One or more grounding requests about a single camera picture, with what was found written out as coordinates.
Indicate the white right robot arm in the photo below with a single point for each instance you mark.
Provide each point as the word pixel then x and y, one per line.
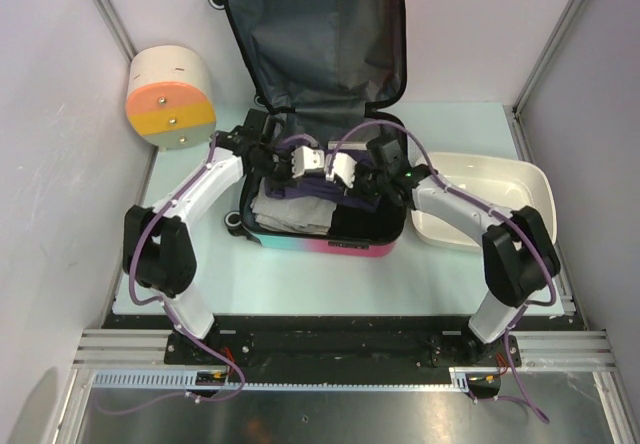
pixel 519 257

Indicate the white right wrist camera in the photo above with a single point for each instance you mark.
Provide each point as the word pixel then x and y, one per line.
pixel 340 168

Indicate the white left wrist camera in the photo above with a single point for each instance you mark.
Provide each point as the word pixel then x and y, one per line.
pixel 307 161

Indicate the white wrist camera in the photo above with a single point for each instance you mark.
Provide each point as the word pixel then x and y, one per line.
pixel 307 161
pixel 340 168

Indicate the pink and teal kids suitcase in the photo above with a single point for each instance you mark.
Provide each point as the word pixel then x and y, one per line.
pixel 327 69

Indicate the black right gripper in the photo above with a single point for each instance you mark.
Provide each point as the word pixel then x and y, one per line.
pixel 360 168

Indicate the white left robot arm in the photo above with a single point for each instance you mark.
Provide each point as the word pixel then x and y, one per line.
pixel 158 251

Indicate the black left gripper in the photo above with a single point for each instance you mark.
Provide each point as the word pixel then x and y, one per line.
pixel 288 173

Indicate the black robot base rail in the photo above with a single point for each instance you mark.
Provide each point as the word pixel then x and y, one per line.
pixel 250 340

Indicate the cream and orange drawer box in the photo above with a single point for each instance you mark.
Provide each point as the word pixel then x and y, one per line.
pixel 169 99

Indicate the purple garment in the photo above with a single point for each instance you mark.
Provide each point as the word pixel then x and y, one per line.
pixel 319 188

